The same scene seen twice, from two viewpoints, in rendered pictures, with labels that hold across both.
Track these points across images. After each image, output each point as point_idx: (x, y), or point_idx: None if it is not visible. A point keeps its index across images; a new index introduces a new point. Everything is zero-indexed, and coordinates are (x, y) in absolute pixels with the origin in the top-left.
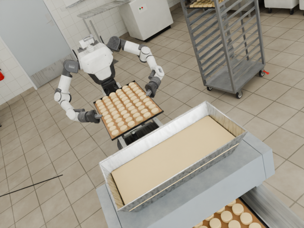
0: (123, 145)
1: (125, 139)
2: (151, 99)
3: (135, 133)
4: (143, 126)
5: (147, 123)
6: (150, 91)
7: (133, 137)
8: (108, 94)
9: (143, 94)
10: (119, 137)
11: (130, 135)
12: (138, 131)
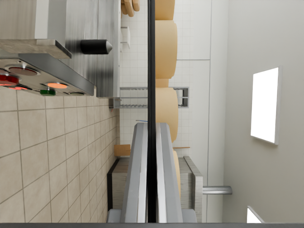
0: (120, 40)
1: (94, 81)
2: (150, 26)
3: (105, 39)
4: (55, 68)
5: (37, 59)
6: (178, 199)
7: (86, 60)
8: None
9: (174, 156)
10: (119, 74)
11: (86, 82)
12: (72, 64)
